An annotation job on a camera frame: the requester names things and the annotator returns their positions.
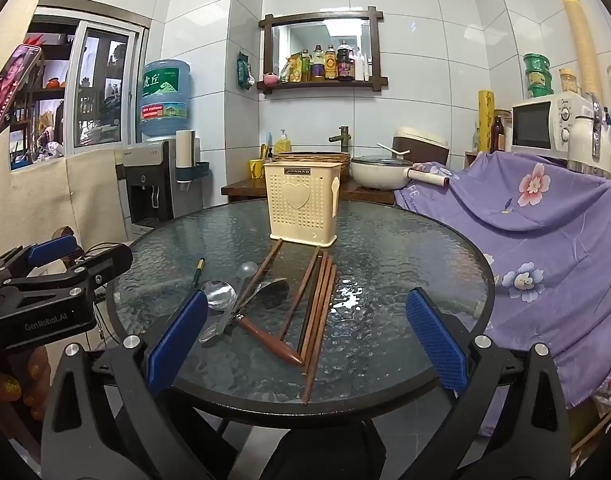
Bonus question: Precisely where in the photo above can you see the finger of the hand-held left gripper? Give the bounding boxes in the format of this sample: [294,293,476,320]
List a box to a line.
[0,234,84,286]
[3,243,134,311]

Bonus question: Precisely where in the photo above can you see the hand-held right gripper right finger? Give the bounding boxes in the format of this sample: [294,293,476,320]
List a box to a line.
[385,287,571,480]

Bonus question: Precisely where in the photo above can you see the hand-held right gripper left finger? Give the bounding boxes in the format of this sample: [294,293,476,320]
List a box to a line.
[40,289,246,480]

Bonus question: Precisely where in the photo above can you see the dark chopsticks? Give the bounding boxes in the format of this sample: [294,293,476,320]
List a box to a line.
[202,280,304,365]

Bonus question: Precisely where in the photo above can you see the metal spoon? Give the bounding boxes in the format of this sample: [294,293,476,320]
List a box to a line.
[220,277,290,333]
[200,261,260,345]

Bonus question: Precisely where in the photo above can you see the brown wooden chopstick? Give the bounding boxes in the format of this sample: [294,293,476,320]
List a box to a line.
[300,262,337,406]
[296,251,328,358]
[278,246,322,343]
[233,239,284,312]
[304,257,333,368]

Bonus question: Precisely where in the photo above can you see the cream plastic utensil holder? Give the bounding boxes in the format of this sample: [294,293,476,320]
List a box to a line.
[263,161,341,247]

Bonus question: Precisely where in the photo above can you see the person's left hand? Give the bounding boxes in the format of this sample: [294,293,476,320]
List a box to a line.
[0,349,52,408]

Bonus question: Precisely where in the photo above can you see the grey water dispenser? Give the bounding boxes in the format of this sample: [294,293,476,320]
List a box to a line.
[116,139,206,241]

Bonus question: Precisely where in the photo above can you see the white paper cup tube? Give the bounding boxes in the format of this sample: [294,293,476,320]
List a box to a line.
[176,129,195,191]

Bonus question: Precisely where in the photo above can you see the purple floral cloth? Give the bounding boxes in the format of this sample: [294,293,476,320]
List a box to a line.
[394,152,611,426]

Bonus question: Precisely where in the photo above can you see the wooden counter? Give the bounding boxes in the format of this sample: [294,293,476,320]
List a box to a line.
[220,175,401,206]

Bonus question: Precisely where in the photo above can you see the pink smartphone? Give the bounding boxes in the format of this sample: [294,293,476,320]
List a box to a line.
[0,44,42,133]

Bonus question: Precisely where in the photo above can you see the blue water bottle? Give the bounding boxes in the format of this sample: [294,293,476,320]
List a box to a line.
[140,59,192,142]

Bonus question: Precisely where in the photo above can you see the aluminium sliding window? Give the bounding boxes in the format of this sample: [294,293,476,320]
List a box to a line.
[10,7,151,171]

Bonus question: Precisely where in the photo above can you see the white pan with lid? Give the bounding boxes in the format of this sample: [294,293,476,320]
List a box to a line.
[350,155,451,191]

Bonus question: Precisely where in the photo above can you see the white brown rice cooker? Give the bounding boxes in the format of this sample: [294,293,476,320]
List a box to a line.
[393,127,449,166]

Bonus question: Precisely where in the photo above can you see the woven basin sink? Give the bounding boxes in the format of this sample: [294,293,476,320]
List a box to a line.
[273,151,351,181]

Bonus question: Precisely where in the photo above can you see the bronze faucet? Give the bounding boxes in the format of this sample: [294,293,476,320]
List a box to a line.
[328,126,353,153]

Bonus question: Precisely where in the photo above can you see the yellow roll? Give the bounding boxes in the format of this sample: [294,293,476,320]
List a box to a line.
[478,91,495,153]

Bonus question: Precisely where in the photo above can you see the green hanging packet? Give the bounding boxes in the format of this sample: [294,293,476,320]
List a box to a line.
[237,51,256,90]

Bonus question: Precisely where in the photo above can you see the white microwave oven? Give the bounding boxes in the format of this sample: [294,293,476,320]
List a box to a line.
[510,92,596,153]

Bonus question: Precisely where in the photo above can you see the white electric kettle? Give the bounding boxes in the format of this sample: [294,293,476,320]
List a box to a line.
[568,92,611,178]

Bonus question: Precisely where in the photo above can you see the yellow seasoning packets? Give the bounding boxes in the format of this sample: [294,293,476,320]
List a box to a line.
[280,52,304,83]

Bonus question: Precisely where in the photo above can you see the stack of green noodle cups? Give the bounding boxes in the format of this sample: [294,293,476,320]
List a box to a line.
[523,52,553,98]

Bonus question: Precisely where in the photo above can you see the yellow oil bottle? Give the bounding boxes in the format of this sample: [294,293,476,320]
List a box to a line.
[311,44,327,82]

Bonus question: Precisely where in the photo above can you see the glass jar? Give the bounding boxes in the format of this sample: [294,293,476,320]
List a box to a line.
[559,69,581,96]

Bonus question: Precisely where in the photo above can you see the dark soy sauce bottle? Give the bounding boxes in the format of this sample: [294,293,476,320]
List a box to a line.
[336,40,355,81]

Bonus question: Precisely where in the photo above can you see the dark wooden framed shelf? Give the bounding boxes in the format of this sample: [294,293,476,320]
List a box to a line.
[258,7,389,95]

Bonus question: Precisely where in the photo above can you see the tall paper cup stack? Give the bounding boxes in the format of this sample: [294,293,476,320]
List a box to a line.
[558,0,603,98]

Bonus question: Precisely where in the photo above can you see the black cables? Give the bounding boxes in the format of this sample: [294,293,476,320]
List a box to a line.
[76,242,117,341]

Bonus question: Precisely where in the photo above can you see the teal wall tray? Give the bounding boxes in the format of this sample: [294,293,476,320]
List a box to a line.
[172,161,210,183]

